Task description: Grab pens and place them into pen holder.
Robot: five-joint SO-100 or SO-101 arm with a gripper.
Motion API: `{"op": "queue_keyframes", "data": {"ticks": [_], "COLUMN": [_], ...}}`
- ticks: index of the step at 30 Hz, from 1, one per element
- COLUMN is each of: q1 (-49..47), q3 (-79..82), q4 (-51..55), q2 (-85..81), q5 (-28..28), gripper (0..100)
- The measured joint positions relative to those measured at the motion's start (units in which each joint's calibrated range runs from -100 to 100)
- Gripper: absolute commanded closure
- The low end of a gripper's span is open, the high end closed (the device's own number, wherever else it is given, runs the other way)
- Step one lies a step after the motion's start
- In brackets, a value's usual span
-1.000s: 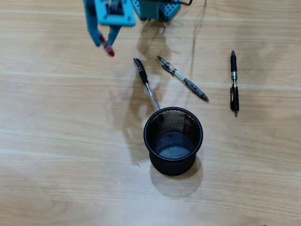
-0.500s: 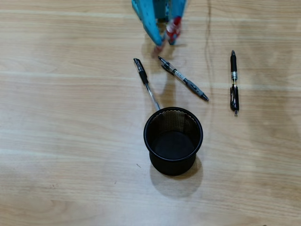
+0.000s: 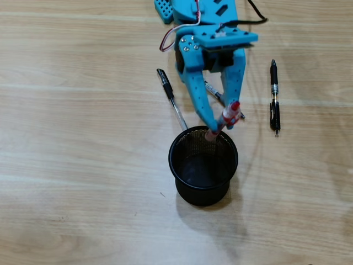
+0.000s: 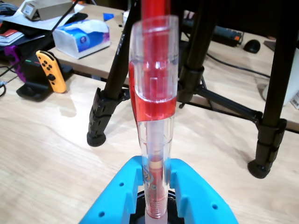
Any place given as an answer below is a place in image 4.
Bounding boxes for black hanging cable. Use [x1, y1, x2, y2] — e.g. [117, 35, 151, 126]
[45, 0, 79, 32]

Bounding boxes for black flat bag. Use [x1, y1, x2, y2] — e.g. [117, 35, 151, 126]
[17, 13, 89, 51]

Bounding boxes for purple game controller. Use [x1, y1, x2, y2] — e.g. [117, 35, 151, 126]
[4, 45, 26, 83]

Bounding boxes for grey brown cardboard box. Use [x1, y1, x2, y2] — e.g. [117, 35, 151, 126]
[20, 0, 76, 22]

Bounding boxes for black computer mouse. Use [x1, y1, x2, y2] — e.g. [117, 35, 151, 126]
[242, 39, 262, 53]

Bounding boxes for white blue tissue pack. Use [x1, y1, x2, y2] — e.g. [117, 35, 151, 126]
[52, 19, 111, 60]

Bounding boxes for black camera tripod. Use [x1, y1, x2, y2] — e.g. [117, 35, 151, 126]
[86, 0, 299, 180]

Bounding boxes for black controller charging dock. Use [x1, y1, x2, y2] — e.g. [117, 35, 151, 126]
[15, 55, 73, 102]

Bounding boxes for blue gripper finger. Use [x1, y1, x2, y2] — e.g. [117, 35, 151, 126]
[168, 158, 239, 224]
[80, 155, 144, 224]

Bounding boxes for black computer monitor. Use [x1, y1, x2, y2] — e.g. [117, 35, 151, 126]
[182, 0, 299, 40]

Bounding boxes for red clear retractable pen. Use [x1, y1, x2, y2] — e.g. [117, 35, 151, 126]
[128, 0, 181, 224]

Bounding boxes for black power strip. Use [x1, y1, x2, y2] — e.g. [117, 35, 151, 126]
[182, 17, 243, 47]

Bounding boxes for small white adapter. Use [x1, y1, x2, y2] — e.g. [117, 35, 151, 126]
[121, 9, 132, 24]

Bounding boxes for white paper sheets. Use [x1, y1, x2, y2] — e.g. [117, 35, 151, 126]
[2, 4, 86, 31]

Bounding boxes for orange game controller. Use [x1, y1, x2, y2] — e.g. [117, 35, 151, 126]
[36, 50, 67, 94]

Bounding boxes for red white booklet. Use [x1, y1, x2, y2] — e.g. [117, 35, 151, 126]
[0, 29, 24, 46]

